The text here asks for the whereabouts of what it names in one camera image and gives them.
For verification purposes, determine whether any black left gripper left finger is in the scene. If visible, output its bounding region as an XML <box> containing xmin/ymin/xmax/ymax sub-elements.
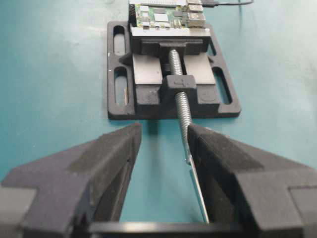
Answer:
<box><xmin>0</xmin><ymin>123</ymin><xmax>142</xmax><ymax>238</ymax></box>

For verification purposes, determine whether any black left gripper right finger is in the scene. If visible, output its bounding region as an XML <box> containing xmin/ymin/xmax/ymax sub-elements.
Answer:
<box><xmin>188</xmin><ymin>124</ymin><xmax>317</xmax><ymax>238</ymax></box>

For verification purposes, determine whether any black USB cable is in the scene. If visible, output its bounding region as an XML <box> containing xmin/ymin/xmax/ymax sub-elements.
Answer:
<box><xmin>201</xmin><ymin>0</ymin><xmax>255</xmax><ymax>8</ymax></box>

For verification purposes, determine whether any black bench vise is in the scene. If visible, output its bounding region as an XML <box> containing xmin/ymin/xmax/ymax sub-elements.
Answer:
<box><xmin>107</xmin><ymin>0</ymin><xmax>241</xmax><ymax>120</ymax></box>

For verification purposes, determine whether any green circuit board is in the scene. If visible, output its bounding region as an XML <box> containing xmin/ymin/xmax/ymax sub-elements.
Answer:
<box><xmin>129</xmin><ymin>0</ymin><xmax>206</xmax><ymax>29</ymax></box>

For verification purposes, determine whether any silver vise screw handle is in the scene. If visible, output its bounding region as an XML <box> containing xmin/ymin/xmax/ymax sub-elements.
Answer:
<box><xmin>168</xmin><ymin>48</ymin><xmax>210</xmax><ymax>224</ymax></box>

